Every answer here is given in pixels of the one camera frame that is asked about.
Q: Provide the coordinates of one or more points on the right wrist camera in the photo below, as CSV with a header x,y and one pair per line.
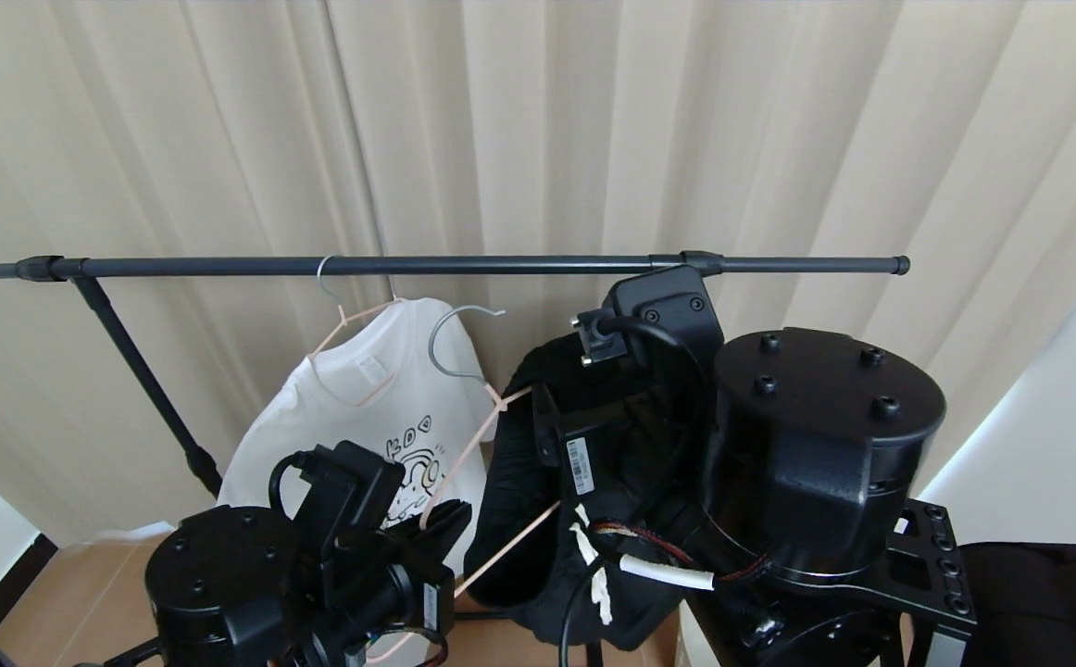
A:
x,y
668,306

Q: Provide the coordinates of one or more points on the white printed T-shirt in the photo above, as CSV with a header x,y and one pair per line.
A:
x,y
353,435

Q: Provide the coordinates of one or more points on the pink clothes hanger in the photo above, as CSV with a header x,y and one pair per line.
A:
x,y
478,443
353,320

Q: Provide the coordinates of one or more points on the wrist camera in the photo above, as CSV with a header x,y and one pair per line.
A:
x,y
668,306
353,491

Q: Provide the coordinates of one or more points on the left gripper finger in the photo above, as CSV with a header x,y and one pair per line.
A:
x,y
445,533

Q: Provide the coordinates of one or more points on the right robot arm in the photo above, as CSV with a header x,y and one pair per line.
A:
x,y
816,435

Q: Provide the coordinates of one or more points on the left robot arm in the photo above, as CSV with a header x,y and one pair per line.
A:
x,y
214,584

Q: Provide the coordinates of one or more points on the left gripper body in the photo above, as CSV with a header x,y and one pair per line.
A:
x,y
381,602

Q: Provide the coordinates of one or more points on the black clothes rack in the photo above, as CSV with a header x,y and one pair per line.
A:
x,y
501,266

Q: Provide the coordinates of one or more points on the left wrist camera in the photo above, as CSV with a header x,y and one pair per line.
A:
x,y
353,491

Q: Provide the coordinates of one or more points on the black shorts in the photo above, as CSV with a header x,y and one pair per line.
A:
x,y
519,519

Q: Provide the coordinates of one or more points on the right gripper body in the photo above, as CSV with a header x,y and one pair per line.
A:
x,y
612,454

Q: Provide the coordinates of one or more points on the beige curtain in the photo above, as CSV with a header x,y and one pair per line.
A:
x,y
594,130

